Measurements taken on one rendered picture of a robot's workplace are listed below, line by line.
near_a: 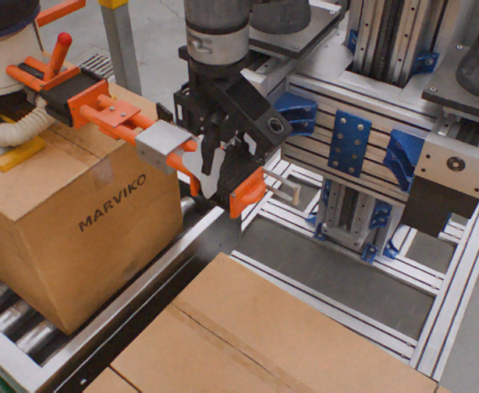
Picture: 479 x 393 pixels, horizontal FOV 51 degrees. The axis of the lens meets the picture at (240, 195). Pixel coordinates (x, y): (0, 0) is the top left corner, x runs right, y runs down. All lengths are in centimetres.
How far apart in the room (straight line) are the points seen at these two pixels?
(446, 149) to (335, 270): 83
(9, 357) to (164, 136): 63
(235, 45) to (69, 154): 53
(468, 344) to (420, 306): 30
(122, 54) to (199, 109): 103
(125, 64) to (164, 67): 141
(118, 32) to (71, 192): 75
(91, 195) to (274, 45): 51
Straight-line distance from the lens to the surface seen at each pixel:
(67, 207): 102
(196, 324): 123
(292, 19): 121
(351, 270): 176
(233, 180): 72
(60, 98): 94
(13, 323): 135
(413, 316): 171
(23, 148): 107
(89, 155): 104
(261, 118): 64
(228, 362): 118
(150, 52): 326
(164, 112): 88
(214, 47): 61
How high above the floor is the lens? 161
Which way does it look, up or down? 46 degrees down
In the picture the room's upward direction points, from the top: straight up
